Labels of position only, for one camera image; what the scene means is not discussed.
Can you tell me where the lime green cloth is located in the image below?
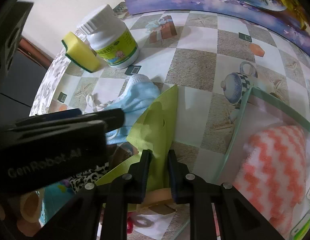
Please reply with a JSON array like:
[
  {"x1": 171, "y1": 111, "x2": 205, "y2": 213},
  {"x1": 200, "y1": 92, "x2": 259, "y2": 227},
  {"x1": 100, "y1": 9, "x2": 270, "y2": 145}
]
[{"x1": 97, "y1": 85, "x2": 178, "y2": 193}]

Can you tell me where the yellow green sponge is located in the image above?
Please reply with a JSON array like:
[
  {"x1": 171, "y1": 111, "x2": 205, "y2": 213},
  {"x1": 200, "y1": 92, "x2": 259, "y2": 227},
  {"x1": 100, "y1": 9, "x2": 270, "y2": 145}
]
[{"x1": 62, "y1": 32, "x2": 101, "y2": 73}]

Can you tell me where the red scrunchie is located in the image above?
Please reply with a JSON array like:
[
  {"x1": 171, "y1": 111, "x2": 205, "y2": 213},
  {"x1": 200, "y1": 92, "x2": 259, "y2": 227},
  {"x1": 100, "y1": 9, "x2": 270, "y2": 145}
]
[{"x1": 125, "y1": 213, "x2": 152, "y2": 235}]

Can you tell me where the round gold tin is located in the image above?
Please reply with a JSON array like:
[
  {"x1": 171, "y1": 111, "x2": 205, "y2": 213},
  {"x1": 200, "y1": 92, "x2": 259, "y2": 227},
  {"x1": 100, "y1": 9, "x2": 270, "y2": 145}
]
[{"x1": 136, "y1": 188, "x2": 176, "y2": 215}]

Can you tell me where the teal plastic box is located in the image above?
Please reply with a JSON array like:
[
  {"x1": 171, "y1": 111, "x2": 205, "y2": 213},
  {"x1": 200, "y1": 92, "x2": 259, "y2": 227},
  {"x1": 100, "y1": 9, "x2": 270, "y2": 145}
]
[{"x1": 40, "y1": 182, "x2": 74, "y2": 225}]

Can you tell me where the pink white striped cloth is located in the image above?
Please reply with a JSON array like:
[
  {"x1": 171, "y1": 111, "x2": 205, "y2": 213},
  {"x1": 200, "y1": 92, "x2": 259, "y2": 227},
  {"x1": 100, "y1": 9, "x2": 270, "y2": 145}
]
[{"x1": 234, "y1": 126, "x2": 307, "y2": 238}]

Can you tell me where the green tissue pack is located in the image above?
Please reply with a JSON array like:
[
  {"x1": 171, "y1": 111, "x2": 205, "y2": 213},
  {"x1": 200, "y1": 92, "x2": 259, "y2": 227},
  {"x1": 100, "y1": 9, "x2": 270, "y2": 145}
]
[{"x1": 289, "y1": 212, "x2": 310, "y2": 240}]

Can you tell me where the checkered printed table cover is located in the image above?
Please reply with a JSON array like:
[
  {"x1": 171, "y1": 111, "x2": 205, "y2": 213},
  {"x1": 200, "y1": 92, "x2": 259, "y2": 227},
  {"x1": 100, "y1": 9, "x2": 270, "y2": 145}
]
[{"x1": 48, "y1": 2, "x2": 310, "y2": 239}]

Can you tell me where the white pill bottle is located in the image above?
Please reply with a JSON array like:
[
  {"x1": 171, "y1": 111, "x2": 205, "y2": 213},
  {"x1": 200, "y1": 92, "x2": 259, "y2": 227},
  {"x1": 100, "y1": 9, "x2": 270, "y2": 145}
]
[{"x1": 77, "y1": 4, "x2": 139, "y2": 69}]

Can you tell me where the leopard print scrunchie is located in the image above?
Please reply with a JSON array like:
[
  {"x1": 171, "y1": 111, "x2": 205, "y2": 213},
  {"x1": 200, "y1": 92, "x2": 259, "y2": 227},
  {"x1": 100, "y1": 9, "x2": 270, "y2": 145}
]
[{"x1": 69, "y1": 162, "x2": 109, "y2": 193}]

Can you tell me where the blue face mask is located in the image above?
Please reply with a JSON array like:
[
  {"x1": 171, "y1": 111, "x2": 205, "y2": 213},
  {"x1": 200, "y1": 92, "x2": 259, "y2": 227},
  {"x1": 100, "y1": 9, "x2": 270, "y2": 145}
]
[{"x1": 86, "y1": 74, "x2": 160, "y2": 145}]

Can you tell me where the white tray teal rim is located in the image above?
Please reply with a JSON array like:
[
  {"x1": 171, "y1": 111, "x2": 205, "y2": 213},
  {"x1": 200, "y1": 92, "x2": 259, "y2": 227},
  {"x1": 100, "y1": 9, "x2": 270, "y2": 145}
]
[{"x1": 174, "y1": 86, "x2": 310, "y2": 240}]

